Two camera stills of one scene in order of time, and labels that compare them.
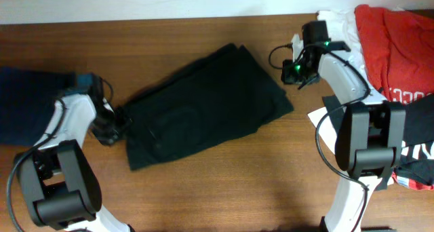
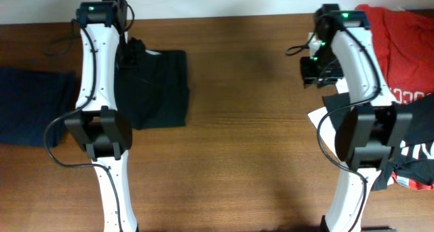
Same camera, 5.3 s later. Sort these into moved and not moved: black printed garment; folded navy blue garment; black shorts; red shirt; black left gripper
Moved: black left gripper; black shorts
Not moved: folded navy blue garment; black printed garment; red shirt
